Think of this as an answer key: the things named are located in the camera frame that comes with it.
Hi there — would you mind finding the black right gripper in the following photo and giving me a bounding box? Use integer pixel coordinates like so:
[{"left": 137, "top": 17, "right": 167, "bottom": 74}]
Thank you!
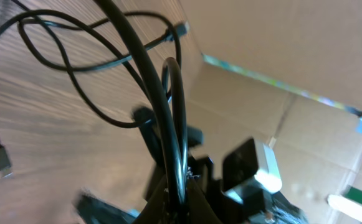
[{"left": 74, "top": 124, "right": 262, "bottom": 224}]

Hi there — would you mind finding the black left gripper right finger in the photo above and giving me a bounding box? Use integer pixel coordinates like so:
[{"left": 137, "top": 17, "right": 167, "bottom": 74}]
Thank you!
[{"left": 187, "top": 179, "right": 222, "bottom": 224}]

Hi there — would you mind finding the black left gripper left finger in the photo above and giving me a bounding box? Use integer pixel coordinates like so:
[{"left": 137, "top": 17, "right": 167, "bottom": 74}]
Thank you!
[{"left": 133, "top": 175, "right": 167, "bottom": 224}]

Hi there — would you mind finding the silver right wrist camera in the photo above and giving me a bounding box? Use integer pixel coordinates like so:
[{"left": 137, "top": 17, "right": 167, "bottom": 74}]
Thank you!
[{"left": 222, "top": 138, "right": 282, "bottom": 204}]

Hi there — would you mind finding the black usb cable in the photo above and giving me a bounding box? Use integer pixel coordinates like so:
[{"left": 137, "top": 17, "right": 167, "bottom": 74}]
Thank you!
[{"left": 0, "top": 0, "right": 191, "bottom": 212}]

